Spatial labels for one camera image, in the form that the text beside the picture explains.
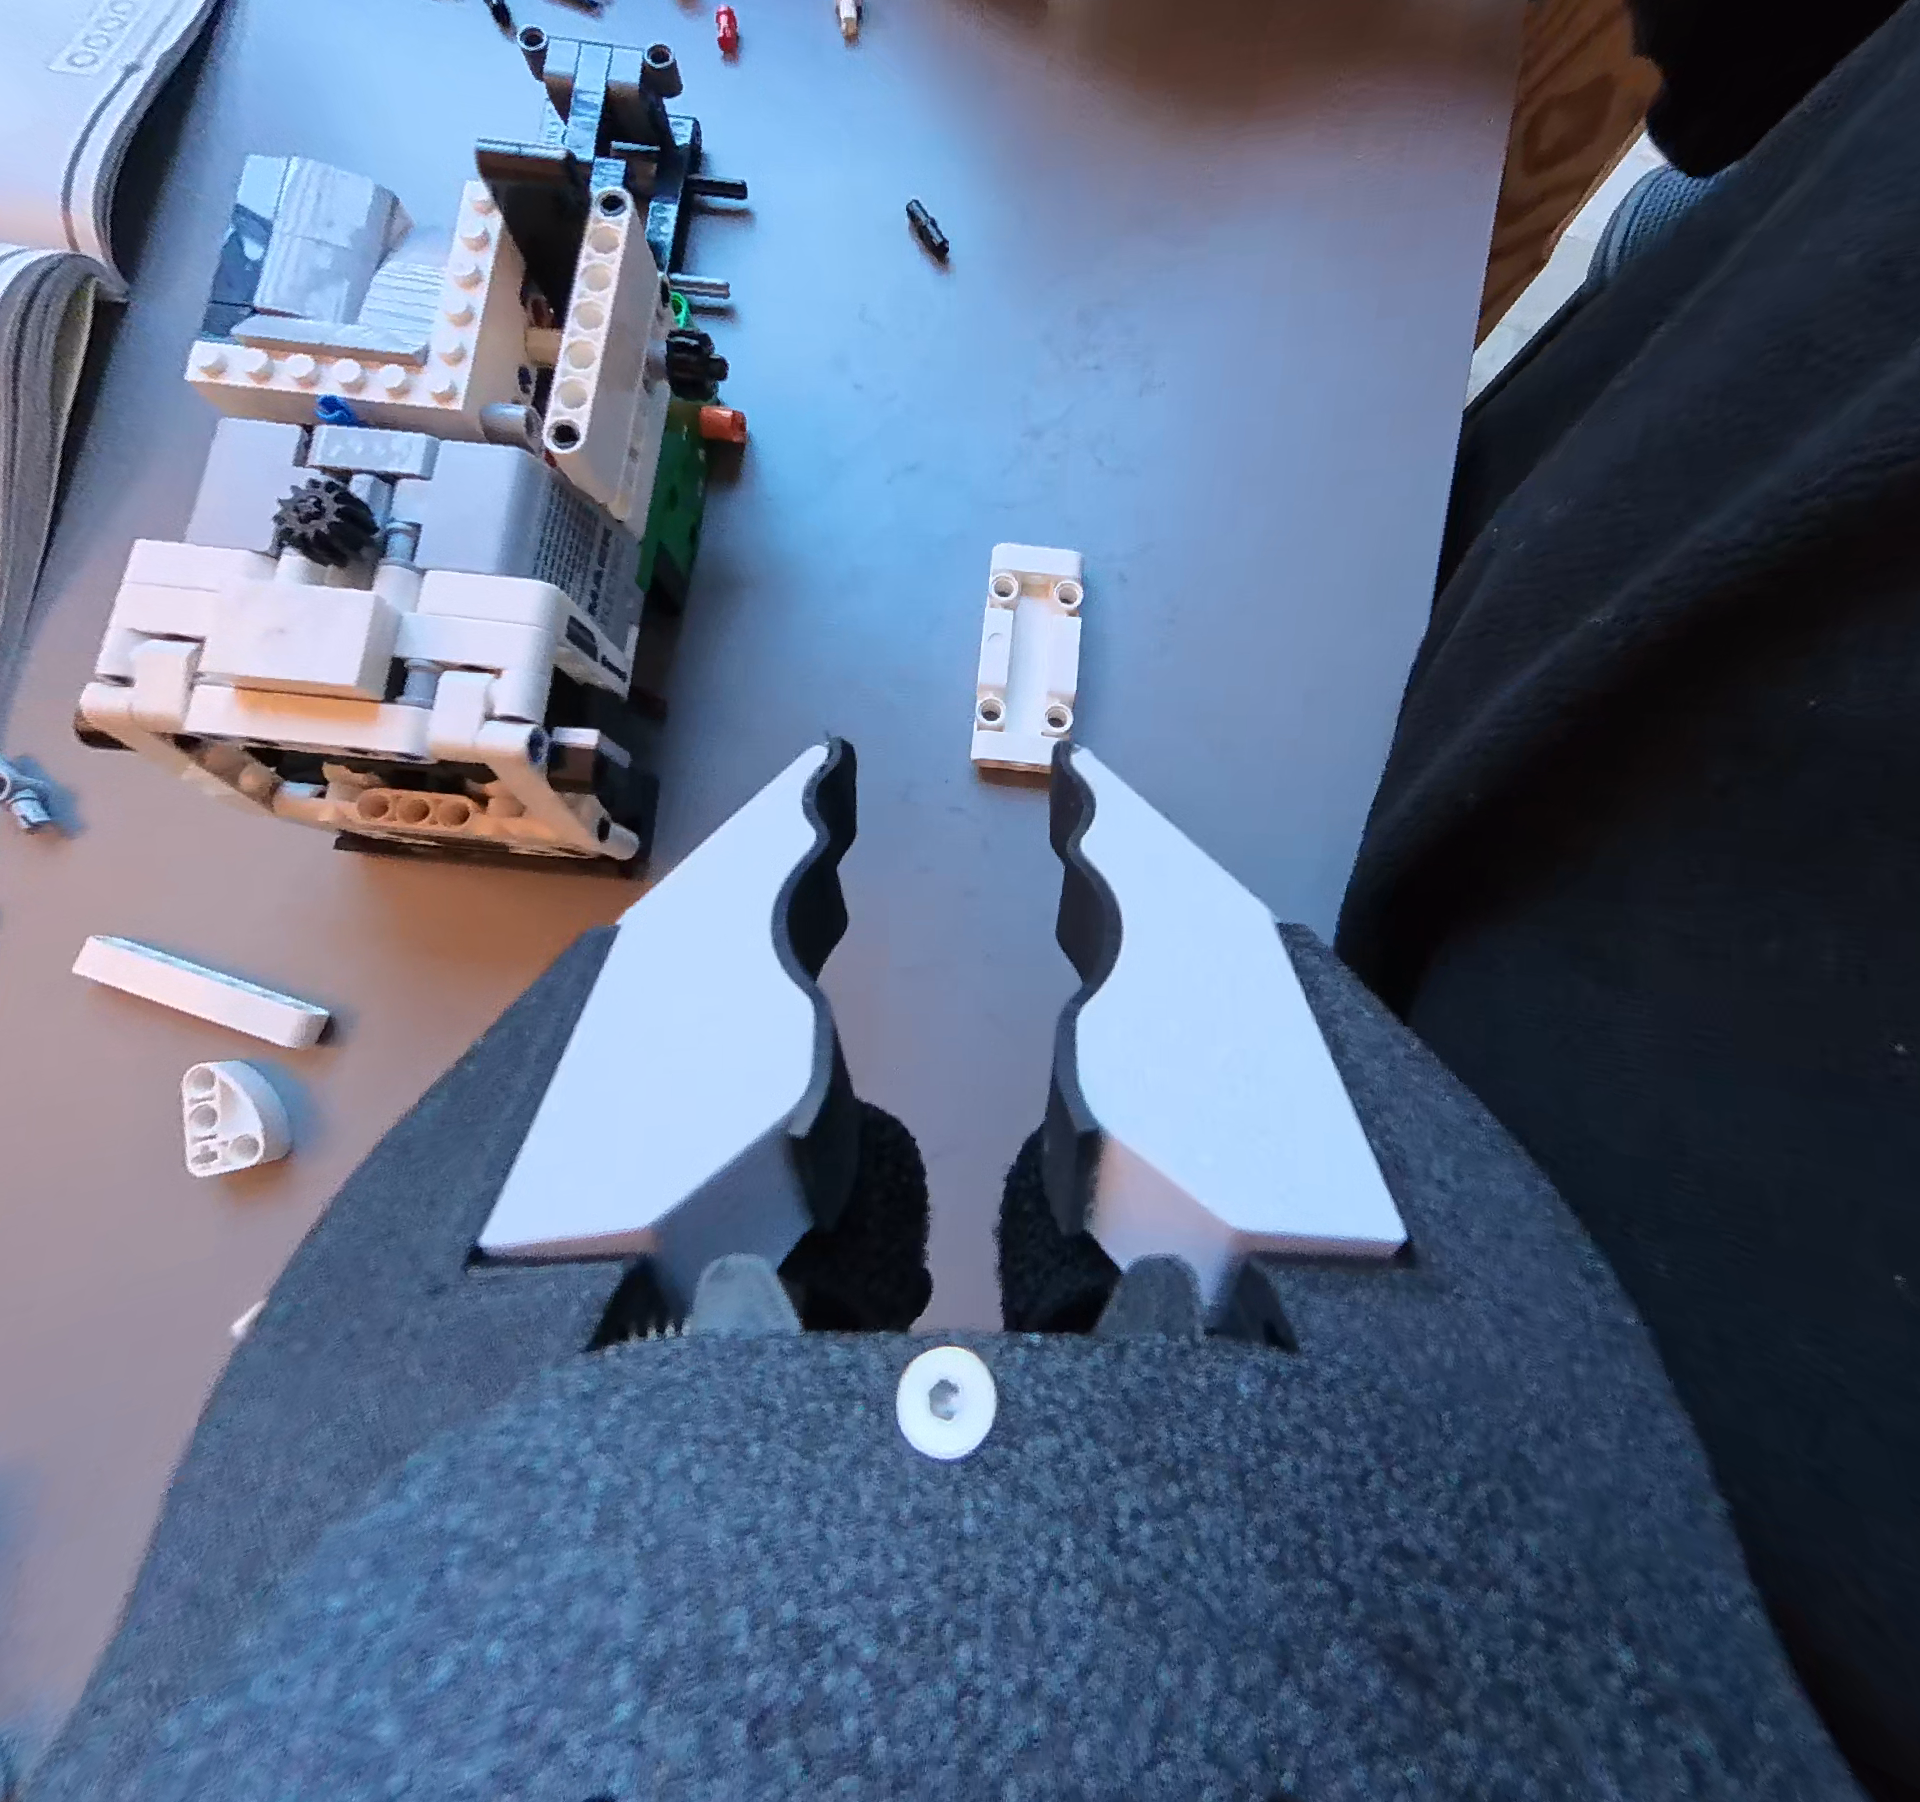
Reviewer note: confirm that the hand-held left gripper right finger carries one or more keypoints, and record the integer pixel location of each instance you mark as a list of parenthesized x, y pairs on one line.
[(1230, 1080)]

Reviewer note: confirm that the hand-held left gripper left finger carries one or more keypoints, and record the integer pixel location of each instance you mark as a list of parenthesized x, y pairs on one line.
[(660, 1051)]

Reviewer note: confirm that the white lego panel with holes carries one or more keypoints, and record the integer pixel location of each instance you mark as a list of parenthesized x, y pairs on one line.
[(1032, 662)]

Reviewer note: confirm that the white lego truck model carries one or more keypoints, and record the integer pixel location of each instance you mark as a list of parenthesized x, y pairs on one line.
[(450, 558)]

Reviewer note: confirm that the white curved lego panel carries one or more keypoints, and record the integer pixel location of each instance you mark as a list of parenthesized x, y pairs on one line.
[(233, 1121)]

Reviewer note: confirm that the flat white lego beam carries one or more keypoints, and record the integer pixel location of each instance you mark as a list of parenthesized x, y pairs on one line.
[(196, 990)]

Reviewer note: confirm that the grey blue lego connector piece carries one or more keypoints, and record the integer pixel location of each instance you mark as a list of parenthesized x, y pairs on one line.
[(34, 795)]

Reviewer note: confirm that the black lego pin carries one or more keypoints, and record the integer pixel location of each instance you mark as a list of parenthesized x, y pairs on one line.
[(927, 229)]

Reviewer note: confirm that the person's black clothing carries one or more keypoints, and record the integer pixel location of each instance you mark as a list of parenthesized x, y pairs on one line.
[(1679, 931)]

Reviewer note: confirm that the open instruction booklet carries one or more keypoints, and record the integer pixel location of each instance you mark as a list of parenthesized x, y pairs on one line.
[(89, 63)]

